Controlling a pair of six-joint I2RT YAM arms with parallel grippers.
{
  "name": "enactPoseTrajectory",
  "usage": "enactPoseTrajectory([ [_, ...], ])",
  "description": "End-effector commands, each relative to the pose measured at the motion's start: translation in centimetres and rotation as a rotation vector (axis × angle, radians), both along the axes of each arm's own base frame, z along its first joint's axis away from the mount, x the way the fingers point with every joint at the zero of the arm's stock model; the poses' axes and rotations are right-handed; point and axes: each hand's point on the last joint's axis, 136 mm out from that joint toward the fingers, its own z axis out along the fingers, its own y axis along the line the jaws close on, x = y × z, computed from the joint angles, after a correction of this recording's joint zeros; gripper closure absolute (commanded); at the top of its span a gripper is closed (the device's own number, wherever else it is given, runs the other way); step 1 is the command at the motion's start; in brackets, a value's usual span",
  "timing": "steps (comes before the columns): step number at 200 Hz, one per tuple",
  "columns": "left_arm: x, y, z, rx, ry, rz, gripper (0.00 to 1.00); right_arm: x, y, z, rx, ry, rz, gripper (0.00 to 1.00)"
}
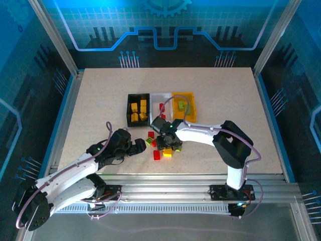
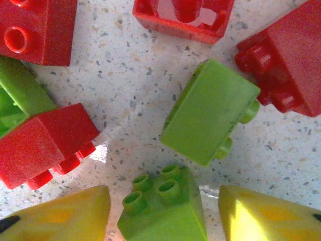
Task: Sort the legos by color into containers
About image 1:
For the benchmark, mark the green lego brick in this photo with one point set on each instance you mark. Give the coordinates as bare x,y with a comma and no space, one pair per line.
188,109
180,105
149,141
179,149

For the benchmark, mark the yellow lego brick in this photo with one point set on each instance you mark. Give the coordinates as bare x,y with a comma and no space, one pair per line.
143,116
143,103
143,109
133,107
167,152

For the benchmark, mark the red lego brick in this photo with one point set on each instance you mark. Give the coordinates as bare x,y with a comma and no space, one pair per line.
163,116
154,143
151,134
161,107
156,154

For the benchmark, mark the long orange-yellow lego brick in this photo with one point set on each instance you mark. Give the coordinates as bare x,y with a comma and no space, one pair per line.
135,117

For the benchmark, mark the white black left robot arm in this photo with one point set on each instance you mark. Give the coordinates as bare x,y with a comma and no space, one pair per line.
65,173

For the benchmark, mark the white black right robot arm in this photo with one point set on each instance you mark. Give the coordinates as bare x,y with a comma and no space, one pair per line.
198,134

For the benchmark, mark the yellow plastic bin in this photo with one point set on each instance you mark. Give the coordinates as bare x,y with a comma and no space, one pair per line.
175,115

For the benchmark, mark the white plastic bin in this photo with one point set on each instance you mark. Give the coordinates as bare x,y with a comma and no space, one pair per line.
155,100

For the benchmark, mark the black plastic bin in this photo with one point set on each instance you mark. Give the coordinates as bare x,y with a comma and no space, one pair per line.
129,110

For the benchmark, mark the black controller board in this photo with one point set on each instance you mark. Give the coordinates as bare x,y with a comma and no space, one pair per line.
237,209

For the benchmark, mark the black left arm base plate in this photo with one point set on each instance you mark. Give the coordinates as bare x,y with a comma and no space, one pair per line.
113,189

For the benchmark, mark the aluminium table rail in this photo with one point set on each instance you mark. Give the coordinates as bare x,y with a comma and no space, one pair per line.
163,183

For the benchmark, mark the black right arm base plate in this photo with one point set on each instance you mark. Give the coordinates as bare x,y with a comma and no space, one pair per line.
218,192

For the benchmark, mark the aluminium frame post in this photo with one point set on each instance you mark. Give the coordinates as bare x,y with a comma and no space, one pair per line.
276,37
55,37

